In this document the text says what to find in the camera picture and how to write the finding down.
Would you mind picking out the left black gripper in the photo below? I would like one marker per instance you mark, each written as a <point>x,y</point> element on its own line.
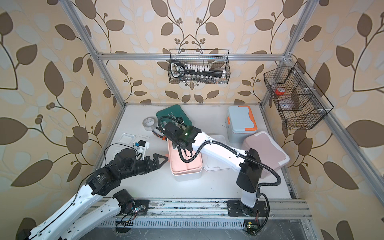
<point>155,161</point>

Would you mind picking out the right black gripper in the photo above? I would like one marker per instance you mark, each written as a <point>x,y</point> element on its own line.
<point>174,144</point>

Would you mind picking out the pink tray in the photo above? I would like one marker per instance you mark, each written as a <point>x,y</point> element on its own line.
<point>178,167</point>

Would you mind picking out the white box pink trim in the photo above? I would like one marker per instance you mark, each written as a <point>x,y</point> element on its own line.
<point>210,164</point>

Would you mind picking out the blue box orange trim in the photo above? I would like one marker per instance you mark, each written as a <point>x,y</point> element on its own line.
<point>240,123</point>

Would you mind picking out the pink first aid box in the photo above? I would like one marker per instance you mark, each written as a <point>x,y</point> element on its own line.
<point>270,153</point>

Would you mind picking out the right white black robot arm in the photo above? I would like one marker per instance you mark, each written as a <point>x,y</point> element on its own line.
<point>247,164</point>

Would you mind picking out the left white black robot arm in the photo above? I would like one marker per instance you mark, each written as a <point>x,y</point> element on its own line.
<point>71,222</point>

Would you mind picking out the orange black pliers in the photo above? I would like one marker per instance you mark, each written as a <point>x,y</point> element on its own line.
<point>159,134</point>

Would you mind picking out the green plastic tool case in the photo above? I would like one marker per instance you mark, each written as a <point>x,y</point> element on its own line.
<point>174,112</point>

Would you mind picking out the red tape roll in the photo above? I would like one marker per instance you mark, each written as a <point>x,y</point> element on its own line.
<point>280,91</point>

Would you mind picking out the grey duct tape roll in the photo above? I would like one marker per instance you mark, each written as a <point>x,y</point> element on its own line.
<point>150,123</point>

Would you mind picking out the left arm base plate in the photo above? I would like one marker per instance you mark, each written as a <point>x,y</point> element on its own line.
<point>133,207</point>

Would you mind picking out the black socket set rail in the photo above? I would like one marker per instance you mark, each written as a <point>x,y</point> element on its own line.
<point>178,70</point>

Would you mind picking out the back wire basket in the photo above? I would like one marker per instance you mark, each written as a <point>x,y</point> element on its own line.
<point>206,66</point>

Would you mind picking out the wire basket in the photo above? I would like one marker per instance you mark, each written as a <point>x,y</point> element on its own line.
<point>304,103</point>
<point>206,66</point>

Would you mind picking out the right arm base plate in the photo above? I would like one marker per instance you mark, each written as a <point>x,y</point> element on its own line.
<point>237,209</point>

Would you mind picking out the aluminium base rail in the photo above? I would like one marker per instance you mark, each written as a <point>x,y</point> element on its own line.
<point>282,209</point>

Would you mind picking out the right wire basket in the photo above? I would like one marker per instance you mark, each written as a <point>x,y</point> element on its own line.
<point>304,103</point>

